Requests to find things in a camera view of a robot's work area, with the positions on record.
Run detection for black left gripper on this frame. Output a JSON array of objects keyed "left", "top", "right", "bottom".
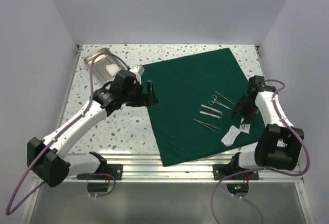
[{"left": 122, "top": 80, "right": 157, "bottom": 107}]

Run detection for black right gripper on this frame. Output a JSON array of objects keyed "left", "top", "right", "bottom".
[{"left": 232, "top": 95, "right": 260, "bottom": 125}]

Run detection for white green sachet packet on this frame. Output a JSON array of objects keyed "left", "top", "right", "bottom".
[{"left": 239, "top": 124, "right": 250, "bottom": 134}]

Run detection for steel hemostat scissors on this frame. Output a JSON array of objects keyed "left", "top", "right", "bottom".
[{"left": 208, "top": 95, "right": 231, "bottom": 110}]

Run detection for white blue sachet packet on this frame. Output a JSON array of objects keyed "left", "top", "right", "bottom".
[{"left": 221, "top": 126, "right": 241, "bottom": 146}]

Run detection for white gauze pad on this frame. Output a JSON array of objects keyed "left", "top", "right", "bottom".
[{"left": 106, "top": 64, "right": 120, "bottom": 76}]

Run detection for stainless steel tray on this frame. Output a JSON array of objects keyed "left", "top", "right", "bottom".
[{"left": 84, "top": 48, "right": 129, "bottom": 83}]

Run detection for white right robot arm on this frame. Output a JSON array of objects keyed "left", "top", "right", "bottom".
[{"left": 220, "top": 76, "right": 304, "bottom": 179}]

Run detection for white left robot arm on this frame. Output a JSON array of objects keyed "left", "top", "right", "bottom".
[{"left": 27, "top": 66, "right": 158, "bottom": 187}]

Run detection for green surgical cloth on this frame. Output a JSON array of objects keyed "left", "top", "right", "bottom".
[{"left": 142, "top": 48, "right": 265, "bottom": 166}]

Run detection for long thin steel forceps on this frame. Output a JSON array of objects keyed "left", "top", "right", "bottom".
[{"left": 215, "top": 91, "right": 235, "bottom": 105}]

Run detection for flat steel forceps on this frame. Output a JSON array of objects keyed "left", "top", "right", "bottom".
[
  {"left": 201, "top": 104, "right": 223, "bottom": 115},
  {"left": 199, "top": 111, "right": 222, "bottom": 119}
]

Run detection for thin steel tweezers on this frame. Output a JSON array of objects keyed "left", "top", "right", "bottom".
[{"left": 193, "top": 119, "right": 220, "bottom": 133}]

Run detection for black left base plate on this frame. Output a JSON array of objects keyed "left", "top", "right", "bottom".
[{"left": 77, "top": 164, "right": 123, "bottom": 180}]

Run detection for aluminium rail frame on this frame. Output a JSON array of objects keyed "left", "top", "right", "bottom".
[{"left": 33, "top": 44, "right": 301, "bottom": 183}]

